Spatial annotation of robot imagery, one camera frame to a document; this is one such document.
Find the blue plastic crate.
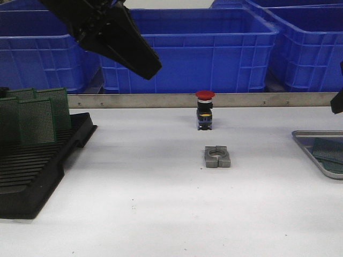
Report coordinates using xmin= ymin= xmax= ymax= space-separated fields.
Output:
xmin=100 ymin=8 xmax=278 ymax=94
xmin=246 ymin=1 xmax=342 ymax=92
xmin=1 ymin=10 xmax=100 ymax=93
xmin=1 ymin=0 xmax=48 ymax=11

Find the green perforated circuit board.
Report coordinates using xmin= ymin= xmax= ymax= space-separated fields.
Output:
xmin=6 ymin=88 xmax=36 ymax=100
xmin=312 ymin=138 xmax=342 ymax=164
xmin=18 ymin=98 xmax=56 ymax=145
xmin=36 ymin=87 xmax=71 ymax=131
xmin=1 ymin=97 xmax=21 ymax=145
xmin=317 ymin=159 xmax=342 ymax=174

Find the grey metal clamp block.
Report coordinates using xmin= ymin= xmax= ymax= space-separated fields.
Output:
xmin=204 ymin=146 xmax=232 ymax=168

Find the red emergency stop button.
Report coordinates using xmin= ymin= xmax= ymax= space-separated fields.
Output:
xmin=195 ymin=90 xmax=215 ymax=130

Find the black slotted board rack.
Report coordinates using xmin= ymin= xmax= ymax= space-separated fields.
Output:
xmin=0 ymin=87 xmax=99 ymax=220

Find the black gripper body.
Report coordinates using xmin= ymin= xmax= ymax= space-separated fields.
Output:
xmin=41 ymin=1 xmax=125 ymax=58

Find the silver metal tray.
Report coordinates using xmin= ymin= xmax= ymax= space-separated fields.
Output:
xmin=292 ymin=131 xmax=342 ymax=179

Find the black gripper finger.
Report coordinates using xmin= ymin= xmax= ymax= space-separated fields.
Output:
xmin=98 ymin=5 xmax=162 ymax=80
xmin=330 ymin=90 xmax=343 ymax=114

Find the steel shelf rail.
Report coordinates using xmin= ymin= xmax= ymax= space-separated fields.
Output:
xmin=68 ymin=92 xmax=336 ymax=109

